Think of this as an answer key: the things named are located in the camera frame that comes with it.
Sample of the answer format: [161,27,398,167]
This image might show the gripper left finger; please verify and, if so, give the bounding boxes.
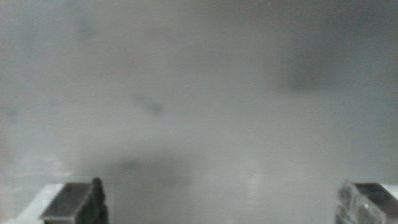
[15,178,108,224]

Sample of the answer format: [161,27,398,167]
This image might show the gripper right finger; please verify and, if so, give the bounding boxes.
[333,182,398,224]

